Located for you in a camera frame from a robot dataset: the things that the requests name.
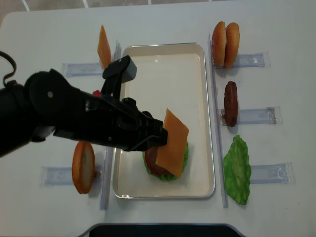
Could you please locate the orange cheese slice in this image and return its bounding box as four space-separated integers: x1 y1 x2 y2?
97 25 111 70
155 109 189 178

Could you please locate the clear left bun holder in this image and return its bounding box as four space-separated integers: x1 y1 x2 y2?
40 165 102 186

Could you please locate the upright green lettuce leaf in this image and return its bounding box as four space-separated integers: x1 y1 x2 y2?
223 135 251 205

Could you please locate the upright brown meat patty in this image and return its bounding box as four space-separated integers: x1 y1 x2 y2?
224 81 238 127

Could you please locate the clear lettuce holder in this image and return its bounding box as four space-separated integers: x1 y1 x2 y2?
250 162 295 184

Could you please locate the green lettuce leaf on tray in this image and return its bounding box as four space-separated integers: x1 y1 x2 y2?
142 141 189 183

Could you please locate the right sesame bun half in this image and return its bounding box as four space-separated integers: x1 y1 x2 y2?
224 22 240 68

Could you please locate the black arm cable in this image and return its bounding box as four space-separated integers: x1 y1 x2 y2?
0 51 17 88

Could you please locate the clear right bun holder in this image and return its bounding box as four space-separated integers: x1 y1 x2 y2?
232 52 271 68

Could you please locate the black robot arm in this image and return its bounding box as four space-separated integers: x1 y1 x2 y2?
0 70 168 156

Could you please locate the brown meat patty on tray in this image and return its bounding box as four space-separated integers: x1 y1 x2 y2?
145 147 171 175

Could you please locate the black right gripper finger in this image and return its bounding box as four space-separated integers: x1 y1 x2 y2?
140 134 168 150

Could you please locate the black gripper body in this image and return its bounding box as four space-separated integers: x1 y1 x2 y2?
101 96 154 151

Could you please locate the white metal tray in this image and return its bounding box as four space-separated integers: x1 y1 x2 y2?
113 43 215 199

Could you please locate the dark base at bottom edge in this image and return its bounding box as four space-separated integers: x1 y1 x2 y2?
89 224 244 237

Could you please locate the red tomato slice on tray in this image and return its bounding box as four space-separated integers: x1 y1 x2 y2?
145 151 159 175

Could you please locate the upright cut bun half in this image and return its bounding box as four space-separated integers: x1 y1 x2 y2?
72 142 95 194

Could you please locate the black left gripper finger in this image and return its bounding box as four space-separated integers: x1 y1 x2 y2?
151 119 168 138

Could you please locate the left sesame bun half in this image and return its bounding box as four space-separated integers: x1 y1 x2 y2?
211 21 227 67

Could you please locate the clear bun holder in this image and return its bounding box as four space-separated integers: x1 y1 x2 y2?
40 165 102 186
232 52 271 68

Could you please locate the sesame bun half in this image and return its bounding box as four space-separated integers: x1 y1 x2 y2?
224 22 240 68
211 21 227 67

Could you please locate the clear patty holder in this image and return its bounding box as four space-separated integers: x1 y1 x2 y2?
219 106 282 125

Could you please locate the clear cheese holder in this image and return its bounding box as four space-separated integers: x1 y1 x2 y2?
62 63 104 77

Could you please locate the upright red tomato slice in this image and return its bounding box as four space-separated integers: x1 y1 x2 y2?
92 90 101 97

